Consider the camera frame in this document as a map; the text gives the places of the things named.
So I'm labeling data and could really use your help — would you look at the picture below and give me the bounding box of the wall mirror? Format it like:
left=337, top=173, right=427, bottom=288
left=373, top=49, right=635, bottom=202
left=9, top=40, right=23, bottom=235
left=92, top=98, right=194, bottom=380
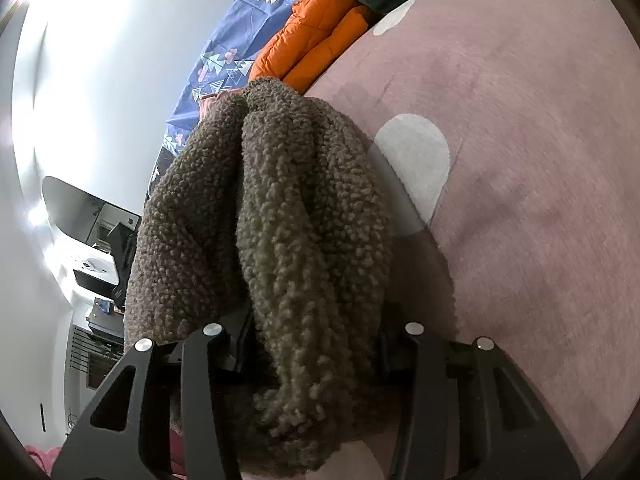
left=42, top=176, right=143, bottom=250

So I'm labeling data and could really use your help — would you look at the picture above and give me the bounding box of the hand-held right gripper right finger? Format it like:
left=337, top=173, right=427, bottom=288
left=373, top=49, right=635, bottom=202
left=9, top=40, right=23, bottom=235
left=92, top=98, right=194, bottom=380
left=377, top=322, right=582, bottom=480

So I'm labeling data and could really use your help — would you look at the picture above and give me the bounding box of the black box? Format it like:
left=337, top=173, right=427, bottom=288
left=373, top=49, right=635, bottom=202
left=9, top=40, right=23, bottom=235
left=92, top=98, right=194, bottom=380
left=106, top=222, right=140, bottom=307

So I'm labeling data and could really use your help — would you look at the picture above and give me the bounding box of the white appliance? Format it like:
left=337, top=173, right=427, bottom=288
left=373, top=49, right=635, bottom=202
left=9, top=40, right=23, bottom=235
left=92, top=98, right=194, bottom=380
left=72, top=252, right=121, bottom=287

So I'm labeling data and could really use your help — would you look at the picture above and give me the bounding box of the blue printed bedsheet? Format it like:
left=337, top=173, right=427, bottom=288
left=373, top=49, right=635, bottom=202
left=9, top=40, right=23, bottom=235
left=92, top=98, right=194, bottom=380
left=149, top=0, right=362, bottom=197

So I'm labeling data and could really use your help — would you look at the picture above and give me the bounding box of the orange puffer jacket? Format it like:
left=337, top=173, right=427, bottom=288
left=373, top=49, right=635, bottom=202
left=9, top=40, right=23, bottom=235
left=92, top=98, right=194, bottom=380
left=247, top=0, right=374, bottom=97

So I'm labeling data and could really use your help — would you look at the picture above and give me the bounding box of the pink dotted blanket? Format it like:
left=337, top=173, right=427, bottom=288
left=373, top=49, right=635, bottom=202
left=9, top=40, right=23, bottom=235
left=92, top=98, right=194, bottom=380
left=304, top=0, right=632, bottom=480

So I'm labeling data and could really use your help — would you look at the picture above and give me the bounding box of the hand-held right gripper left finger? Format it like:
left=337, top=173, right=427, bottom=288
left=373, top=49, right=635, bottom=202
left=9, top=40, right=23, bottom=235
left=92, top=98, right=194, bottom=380
left=50, top=302, right=253, bottom=480

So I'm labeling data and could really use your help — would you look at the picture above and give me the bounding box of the pink cloth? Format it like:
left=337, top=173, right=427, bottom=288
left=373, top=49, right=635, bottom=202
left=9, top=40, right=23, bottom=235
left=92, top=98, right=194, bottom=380
left=22, top=442, right=63, bottom=477

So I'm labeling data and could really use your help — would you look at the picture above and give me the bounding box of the brown fleece jacket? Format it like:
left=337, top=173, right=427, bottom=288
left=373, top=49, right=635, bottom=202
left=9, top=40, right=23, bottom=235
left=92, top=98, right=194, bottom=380
left=122, top=76, right=397, bottom=479

